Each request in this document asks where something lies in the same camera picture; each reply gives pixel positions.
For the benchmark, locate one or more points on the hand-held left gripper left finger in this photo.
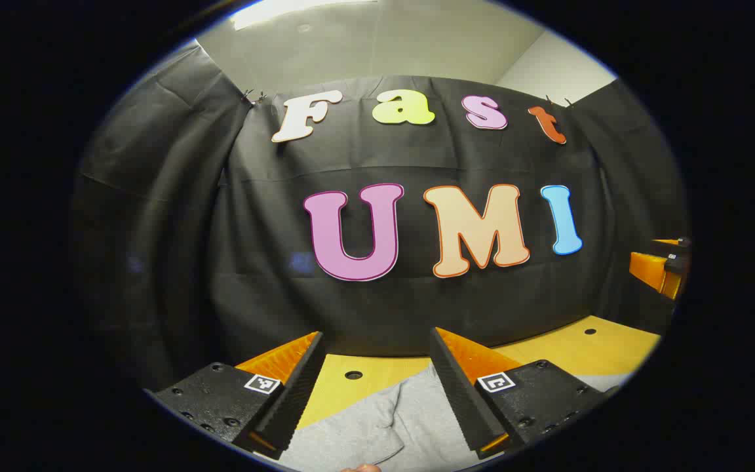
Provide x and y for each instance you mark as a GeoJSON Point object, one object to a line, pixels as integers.
{"type": "Point", "coordinates": [295, 400]}

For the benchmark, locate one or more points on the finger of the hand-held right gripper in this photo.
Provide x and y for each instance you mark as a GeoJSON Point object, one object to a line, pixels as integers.
{"type": "Point", "coordinates": [653, 272]}

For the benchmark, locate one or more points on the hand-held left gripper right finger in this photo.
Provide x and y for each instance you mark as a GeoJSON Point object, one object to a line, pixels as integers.
{"type": "Point", "coordinates": [463, 400]}

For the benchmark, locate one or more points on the grey zip-neck sweatshirt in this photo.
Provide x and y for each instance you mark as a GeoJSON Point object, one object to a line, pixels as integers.
{"type": "Point", "coordinates": [377, 426]}

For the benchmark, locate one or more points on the black backdrop cloth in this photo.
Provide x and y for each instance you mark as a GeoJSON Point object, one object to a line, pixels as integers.
{"type": "Point", "coordinates": [417, 301]}

